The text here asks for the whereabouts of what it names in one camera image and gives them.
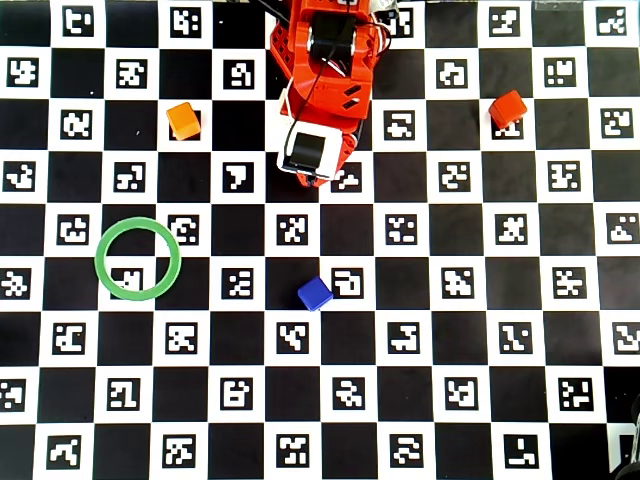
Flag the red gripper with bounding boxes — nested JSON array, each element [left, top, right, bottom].
[[295, 130, 360, 188]]

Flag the blue cube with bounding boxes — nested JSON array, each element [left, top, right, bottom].
[[296, 276, 335, 313]]

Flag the red cube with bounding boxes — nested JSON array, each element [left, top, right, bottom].
[[488, 89, 529, 130]]

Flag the orange cube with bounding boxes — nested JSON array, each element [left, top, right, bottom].
[[166, 101, 202, 142]]

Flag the black white marker checkerboard mat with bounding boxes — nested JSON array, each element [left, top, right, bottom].
[[0, 0, 640, 480]]

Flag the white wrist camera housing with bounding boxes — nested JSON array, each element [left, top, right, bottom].
[[276, 123, 346, 182]]

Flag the green ring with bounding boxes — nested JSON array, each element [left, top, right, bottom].
[[94, 216, 182, 302]]

